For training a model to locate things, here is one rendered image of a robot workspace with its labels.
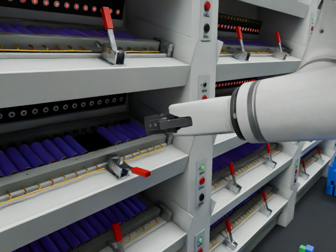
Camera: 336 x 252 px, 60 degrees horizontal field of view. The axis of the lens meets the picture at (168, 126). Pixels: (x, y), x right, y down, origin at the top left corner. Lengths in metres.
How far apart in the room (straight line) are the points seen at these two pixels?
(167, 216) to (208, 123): 0.38
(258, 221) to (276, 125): 0.84
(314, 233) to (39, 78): 1.27
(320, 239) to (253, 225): 0.36
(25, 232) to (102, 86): 0.23
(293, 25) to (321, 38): 0.83
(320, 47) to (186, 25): 0.28
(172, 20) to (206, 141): 0.28
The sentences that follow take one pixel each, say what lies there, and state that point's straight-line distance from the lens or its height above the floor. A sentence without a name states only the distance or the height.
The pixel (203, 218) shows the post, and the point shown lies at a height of 0.33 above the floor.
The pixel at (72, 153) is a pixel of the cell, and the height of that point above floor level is 0.56.
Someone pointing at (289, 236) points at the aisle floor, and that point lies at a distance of 1.38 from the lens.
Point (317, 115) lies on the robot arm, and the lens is 0.35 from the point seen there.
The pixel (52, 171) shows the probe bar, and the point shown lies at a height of 0.56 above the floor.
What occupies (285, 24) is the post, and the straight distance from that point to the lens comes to 1.27.
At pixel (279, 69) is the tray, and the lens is 1.05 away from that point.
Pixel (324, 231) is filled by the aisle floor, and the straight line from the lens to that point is 1.48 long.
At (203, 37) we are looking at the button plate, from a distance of 0.64.
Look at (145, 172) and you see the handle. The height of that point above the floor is 0.55.
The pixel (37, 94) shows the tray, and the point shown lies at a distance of 0.42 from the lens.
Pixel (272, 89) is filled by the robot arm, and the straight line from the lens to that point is 0.37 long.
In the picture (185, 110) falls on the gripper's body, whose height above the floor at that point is 0.66.
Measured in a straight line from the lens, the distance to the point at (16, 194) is 0.48.
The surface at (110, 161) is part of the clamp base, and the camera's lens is 0.53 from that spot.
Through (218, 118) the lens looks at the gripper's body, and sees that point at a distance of 0.39.
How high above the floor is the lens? 0.73
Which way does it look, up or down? 14 degrees down
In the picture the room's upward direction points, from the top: straight up
